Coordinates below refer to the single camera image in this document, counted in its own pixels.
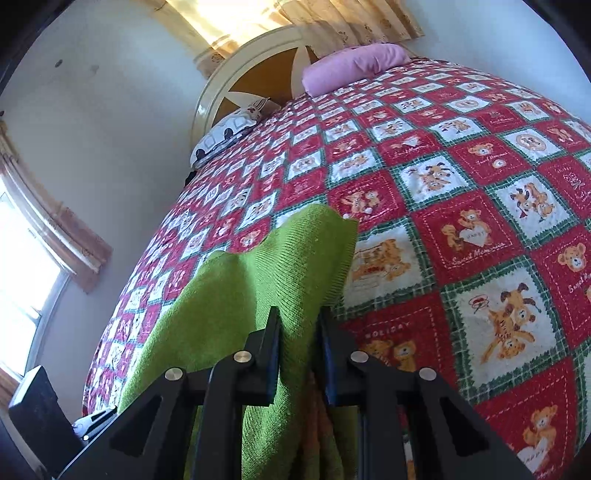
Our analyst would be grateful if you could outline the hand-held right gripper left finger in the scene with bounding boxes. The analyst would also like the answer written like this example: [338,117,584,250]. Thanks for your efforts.
[58,307,282,480]

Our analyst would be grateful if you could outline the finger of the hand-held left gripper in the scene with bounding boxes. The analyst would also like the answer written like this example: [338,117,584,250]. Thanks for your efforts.
[73,407,118,443]

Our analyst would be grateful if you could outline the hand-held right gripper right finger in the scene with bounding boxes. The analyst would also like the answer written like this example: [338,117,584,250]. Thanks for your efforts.
[318,307,536,480]

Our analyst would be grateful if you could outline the green striped knit garment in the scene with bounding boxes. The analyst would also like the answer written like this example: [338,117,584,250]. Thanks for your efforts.
[117,203,365,480]

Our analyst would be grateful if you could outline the side window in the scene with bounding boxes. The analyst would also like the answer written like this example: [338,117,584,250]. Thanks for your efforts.
[0,175,70,393]

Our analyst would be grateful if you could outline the beige side window curtain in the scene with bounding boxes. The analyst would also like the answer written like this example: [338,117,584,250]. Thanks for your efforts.
[0,120,114,294]

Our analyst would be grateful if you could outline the red checkered quilt bed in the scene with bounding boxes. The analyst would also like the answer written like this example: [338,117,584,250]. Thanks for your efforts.
[82,58,591,480]

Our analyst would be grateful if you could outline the white printed pillow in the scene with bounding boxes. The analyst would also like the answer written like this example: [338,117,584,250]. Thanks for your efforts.
[191,98,282,168]

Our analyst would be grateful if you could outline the cream wooden headboard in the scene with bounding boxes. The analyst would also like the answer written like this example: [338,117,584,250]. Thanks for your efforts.
[189,24,320,167]

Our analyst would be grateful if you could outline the pink pillow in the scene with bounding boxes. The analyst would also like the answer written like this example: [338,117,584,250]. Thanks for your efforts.
[301,43,413,97]

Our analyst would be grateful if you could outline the beige curtain behind headboard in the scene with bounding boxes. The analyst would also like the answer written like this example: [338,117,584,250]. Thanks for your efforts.
[152,0,426,77]

